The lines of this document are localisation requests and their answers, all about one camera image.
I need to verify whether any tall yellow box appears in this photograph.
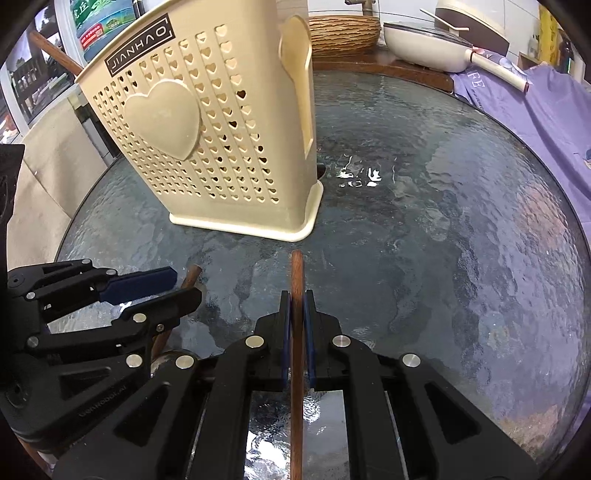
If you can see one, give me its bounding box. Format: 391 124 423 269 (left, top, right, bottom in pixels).
538 4 557 63

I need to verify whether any white rice spoon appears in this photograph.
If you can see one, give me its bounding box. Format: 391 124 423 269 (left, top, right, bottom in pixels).
419 7 471 33

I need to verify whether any brown wooden chopstick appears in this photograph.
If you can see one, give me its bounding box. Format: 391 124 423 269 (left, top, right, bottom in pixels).
290 250 305 480
150 264 204 363

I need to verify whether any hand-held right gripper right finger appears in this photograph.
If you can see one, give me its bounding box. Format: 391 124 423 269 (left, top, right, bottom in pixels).
302 290 539 480

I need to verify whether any beige plastic utensil holder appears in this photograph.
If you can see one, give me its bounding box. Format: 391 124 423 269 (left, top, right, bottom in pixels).
75 0 325 243

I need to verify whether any white framed window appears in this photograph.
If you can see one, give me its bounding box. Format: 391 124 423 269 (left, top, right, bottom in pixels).
0 0 88 148

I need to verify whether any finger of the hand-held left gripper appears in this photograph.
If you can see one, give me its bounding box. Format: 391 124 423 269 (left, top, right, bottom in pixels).
25 288 204 365
7 258 178 324

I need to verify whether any woven blue basin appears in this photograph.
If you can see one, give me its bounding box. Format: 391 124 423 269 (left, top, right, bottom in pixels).
307 14 382 57

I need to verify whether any cream pot with glass lid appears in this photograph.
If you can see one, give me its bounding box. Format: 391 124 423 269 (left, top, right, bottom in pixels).
382 21 529 95

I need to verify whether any purple floral cloth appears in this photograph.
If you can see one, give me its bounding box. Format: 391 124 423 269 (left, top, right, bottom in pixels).
450 51 591 241

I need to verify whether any blue water jug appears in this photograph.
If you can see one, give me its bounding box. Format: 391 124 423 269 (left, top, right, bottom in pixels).
69 0 139 61

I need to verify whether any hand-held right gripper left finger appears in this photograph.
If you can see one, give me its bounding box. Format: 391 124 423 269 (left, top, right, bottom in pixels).
53 290 293 480

